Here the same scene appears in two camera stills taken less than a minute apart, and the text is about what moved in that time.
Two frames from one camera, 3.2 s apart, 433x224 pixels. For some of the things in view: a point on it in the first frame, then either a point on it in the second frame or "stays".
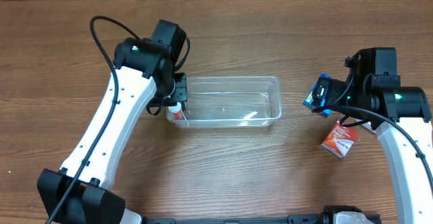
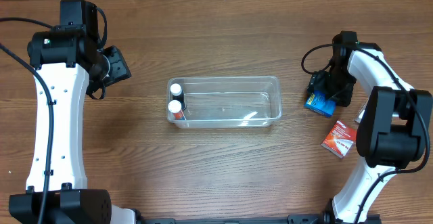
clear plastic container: x=222 y=102 stays
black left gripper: x=180 y=91 -> x=117 y=65
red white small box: x=340 y=139 stays
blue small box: x=317 y=97 stays
